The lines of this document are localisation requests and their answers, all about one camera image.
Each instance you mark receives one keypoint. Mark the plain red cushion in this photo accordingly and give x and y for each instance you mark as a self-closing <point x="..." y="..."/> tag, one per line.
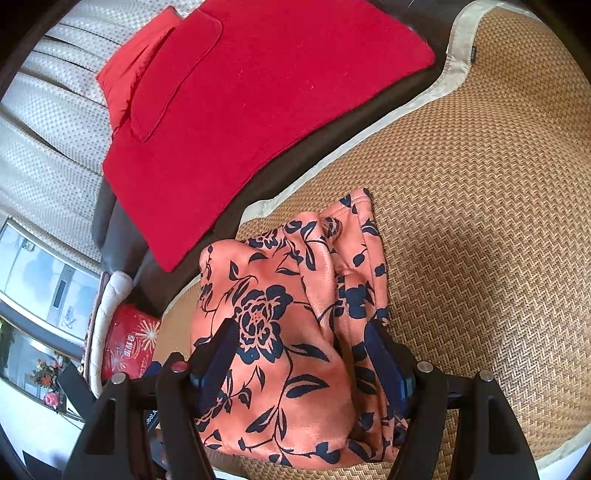
<point x="122" y="78"/>

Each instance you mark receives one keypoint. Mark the flower bouquet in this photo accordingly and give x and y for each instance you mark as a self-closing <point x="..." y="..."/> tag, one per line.
<point x="46" y="383"/>

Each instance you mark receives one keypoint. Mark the glass coffee table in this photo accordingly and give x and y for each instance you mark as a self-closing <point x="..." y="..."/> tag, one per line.
<point x="41" y="286"/>

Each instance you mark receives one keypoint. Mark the red fleece blanket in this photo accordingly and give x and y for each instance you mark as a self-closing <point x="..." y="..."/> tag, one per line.
<point x="258" y="115"/>

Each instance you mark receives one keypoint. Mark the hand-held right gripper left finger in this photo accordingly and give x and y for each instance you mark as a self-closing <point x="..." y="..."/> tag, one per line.
<point x="218" y="364"/>

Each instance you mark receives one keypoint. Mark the white textured curtain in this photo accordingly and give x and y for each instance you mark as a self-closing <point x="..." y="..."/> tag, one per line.
<point x="51" y="134"/>

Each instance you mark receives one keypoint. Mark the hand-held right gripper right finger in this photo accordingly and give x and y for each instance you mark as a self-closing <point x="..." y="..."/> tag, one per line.
<point x="388" y="369"/>

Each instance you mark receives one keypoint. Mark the woven rattan mat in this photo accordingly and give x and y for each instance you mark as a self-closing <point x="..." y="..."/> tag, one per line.
<point x="485" y="230"/>

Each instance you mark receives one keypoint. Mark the orange floral garment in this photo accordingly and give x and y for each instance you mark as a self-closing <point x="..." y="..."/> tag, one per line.
<point x="295" y="350"/>

